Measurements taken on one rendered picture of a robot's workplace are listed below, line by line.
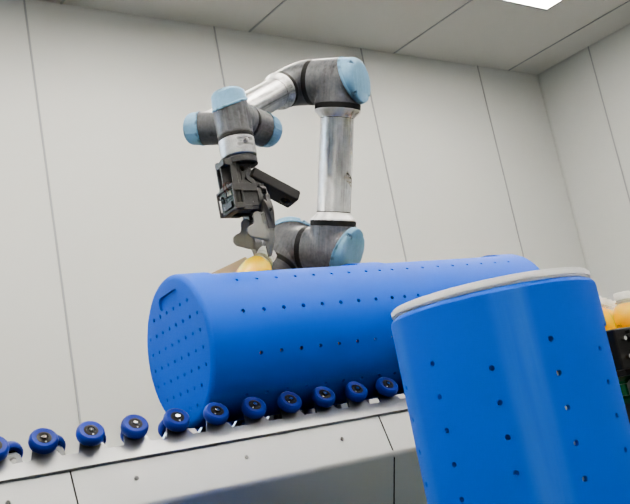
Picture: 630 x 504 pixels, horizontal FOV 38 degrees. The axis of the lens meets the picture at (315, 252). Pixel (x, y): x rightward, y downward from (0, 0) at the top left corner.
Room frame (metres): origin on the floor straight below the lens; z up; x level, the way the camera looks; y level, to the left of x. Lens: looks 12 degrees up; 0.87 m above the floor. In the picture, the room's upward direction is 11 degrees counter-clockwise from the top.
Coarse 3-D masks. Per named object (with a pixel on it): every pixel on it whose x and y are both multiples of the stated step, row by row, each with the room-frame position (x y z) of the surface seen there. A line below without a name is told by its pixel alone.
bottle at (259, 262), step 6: (252, 258) 1.77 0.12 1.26; (258, 258) 1.77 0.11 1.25; (264, 258) 1.78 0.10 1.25; (270, 258) 1.79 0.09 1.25; (246, 264) 1.76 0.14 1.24; (252, 264) 1.75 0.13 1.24; (258, 264) 1.76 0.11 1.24; (264, 264) 1.76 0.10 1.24; (270, 264) 1.78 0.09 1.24; (240, 270) 1.75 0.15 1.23; (246, 270) 1.75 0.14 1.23; (252, 270) 1.75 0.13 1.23; (258, 270) 1.75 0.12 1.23; (264, 270) 1.76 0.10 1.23
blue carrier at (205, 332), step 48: (192, 288) 1.59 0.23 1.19; (240, 288) 1.63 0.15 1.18; (288, 288) 1.68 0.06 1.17; (336, 288) 1.74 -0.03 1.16; (384, 288) 1.80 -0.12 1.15; (432, 288) 1.86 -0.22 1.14; (192, 336) 1.61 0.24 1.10; (240, 336) 1.59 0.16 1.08; (288, 336) 1.65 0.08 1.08; (336, 336) 1.71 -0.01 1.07; (384, 336) 1.77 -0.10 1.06; (192, 384) 1.64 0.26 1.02; (240, 384) 1.61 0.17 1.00; (288, 384) 1.68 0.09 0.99; (336, 384) 1.75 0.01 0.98
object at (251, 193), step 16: (224, 160) 1.75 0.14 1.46; (240, 160) 1.76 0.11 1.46; (256, 160) 1.78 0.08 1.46; (224, 176) 1.77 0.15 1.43; (240, 176) 1.78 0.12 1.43; (224, 192) 1.77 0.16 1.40; (240, 192) 1.76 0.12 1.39; (256, 192) 1.77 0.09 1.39; (224, 208) 1.77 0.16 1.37; (240, 208) 1.75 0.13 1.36; (256, 208) 1.77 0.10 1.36
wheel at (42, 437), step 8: (32, 432) 1.42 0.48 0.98; (40, 432) 1.42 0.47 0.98; (48, 432) 1.43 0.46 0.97; (32, 440) 1.41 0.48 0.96; (40, 440) 1.41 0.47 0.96; (48, 440) 1.42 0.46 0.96; (56, 440) 1.42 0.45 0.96; (32, 448) 1.41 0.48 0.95; (40, 448) 1.40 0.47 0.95; (48, 448) 1.41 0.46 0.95
